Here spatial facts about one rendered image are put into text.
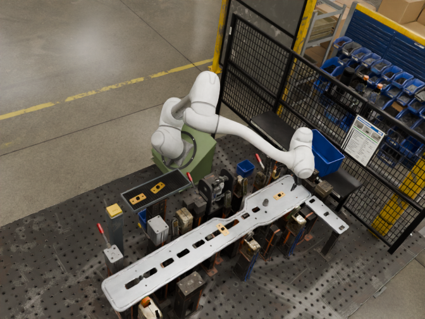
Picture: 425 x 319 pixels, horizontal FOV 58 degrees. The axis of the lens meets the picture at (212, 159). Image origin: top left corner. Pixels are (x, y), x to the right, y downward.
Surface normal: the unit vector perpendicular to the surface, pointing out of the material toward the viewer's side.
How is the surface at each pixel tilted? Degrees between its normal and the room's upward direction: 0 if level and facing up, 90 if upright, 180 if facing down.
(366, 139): 90
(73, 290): 0
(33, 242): 0
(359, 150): 90
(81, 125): 0
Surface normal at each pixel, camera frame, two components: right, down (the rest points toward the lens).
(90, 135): 0.14, -0.70
